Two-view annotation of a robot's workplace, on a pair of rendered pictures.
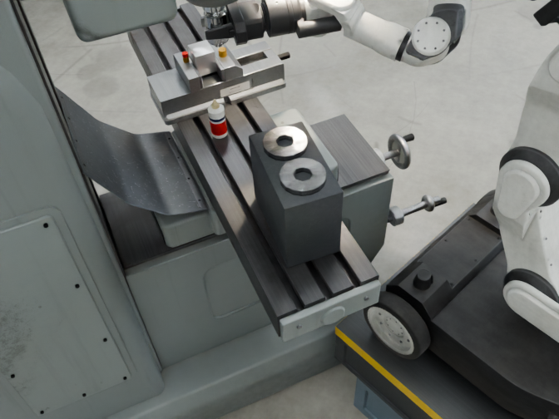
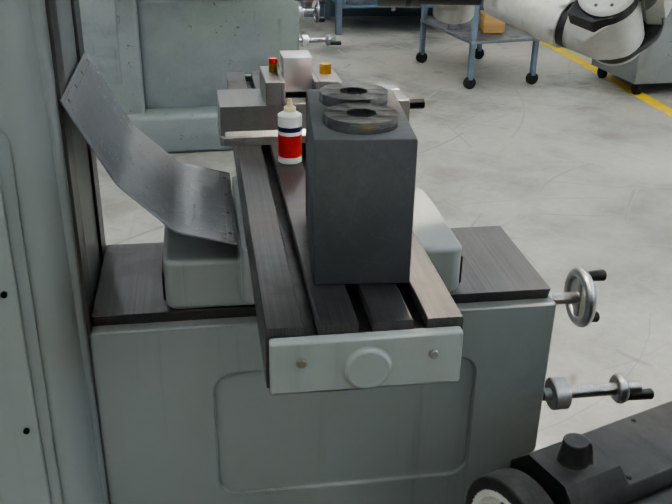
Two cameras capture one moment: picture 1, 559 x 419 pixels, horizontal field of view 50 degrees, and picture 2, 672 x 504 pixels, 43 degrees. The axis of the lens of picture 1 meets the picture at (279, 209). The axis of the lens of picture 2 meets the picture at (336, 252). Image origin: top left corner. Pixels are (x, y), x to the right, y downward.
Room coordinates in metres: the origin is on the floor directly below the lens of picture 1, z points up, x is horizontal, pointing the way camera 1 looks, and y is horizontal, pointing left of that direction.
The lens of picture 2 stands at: (-0.17, -0.23, 1.42)
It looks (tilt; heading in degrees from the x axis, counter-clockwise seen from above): 26 degrees down; 12
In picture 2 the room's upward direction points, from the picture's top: 1 degrees clockwise
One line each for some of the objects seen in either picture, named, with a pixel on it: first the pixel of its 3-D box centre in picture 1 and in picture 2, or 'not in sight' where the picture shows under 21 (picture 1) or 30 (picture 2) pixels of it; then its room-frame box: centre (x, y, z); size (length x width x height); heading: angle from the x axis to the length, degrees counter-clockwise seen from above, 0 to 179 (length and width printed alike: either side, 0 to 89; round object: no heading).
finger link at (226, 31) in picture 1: (220, 33); not in sight; (1.13, 0.10, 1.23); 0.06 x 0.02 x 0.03; 102
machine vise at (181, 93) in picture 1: (215, 74); (311, 102); (1.33, 0.15, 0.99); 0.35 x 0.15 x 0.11; 112
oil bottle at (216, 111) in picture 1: (217, 116); (289, 130); (1.15, 0.14, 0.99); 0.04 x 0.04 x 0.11
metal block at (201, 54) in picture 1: (202, 58); (295, 70); (1.32, 0.17, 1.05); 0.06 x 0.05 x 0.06; 22
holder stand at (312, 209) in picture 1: (294, 191); (355, 176); (0.85, -0.03, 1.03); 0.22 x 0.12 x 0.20; 17
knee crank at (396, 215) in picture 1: (417, 207); (598, 389); (1.23, -0.43, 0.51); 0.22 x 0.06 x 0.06; 111
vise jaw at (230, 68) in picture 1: (224, 60); (325, 83); (1.34, 0.12, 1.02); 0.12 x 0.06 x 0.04; 22
